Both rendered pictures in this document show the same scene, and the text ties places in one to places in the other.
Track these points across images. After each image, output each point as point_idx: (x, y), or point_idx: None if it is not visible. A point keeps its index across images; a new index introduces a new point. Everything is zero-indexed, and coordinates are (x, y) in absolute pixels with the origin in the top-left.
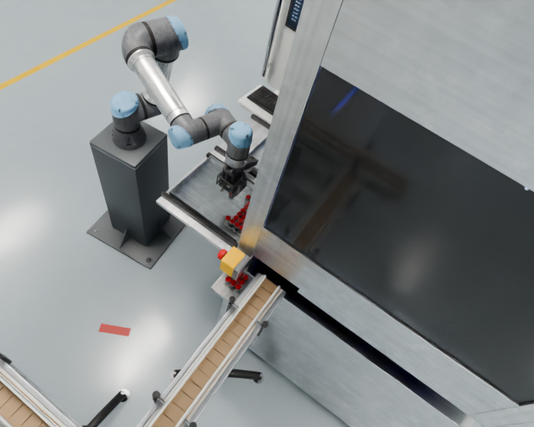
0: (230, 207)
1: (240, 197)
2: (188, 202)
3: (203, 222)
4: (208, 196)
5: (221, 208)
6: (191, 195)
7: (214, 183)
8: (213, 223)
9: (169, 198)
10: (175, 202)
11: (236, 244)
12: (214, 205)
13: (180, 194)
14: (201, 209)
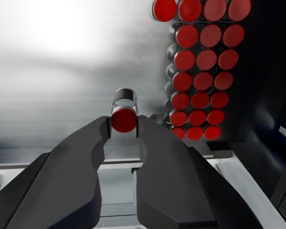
0: (125, 68)
1: (125, 7)
2: (34, 136)
3: (110, 162)
4: (48, 87)
5: (110, 91)
6: (15, 113)
7: (8, 25)
8: (133, 159)
9: None
10: (17, 166)
11: (214, 153)
12: (87, 95)
13: None
14: (73, 129)
